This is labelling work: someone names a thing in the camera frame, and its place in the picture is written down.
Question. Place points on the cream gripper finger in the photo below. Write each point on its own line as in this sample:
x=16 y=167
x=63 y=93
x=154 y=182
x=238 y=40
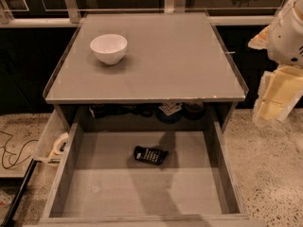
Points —
x=260 y=40
x=278 y=93

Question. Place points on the black rxbar chocolate wrapper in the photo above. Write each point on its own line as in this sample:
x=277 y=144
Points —
x=153 y=156

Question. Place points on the grey cabinet with counter top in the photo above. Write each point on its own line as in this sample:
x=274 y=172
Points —
x=175 y=57

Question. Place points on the open grey top drawer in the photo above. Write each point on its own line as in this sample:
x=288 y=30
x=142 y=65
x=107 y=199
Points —
x=100 y=184

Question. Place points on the dark round item in cabinet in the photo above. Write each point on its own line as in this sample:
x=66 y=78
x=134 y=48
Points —
x=193 y=111

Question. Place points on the black white patterned packet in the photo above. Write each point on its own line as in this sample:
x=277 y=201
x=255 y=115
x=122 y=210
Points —
x=170 y=108

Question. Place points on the white ceramic bowl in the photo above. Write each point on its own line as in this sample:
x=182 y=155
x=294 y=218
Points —
x=109 y=48

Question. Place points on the white tape roll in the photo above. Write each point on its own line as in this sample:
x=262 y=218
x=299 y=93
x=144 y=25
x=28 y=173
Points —
x=59 y=145

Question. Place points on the clear plastic side bin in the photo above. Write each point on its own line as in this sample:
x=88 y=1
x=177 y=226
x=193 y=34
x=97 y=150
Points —
x=53 y=129

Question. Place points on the metal window frame rail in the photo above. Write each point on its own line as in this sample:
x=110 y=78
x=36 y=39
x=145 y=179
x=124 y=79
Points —
x=60 y=13

